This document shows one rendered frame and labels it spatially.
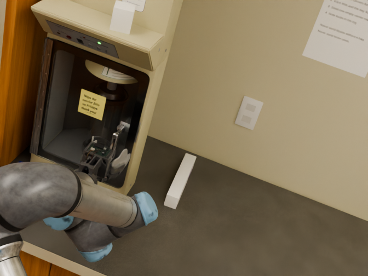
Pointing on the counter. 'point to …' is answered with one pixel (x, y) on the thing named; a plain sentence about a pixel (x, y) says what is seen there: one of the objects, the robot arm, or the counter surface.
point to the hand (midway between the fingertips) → (111, 150)
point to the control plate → (82, 39)
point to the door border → (41, 95)
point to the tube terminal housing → (160, 13)
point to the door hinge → (39, 90)
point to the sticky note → (91, 104)
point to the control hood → (102, 30)
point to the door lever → (116, 137)
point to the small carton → (122, 17)
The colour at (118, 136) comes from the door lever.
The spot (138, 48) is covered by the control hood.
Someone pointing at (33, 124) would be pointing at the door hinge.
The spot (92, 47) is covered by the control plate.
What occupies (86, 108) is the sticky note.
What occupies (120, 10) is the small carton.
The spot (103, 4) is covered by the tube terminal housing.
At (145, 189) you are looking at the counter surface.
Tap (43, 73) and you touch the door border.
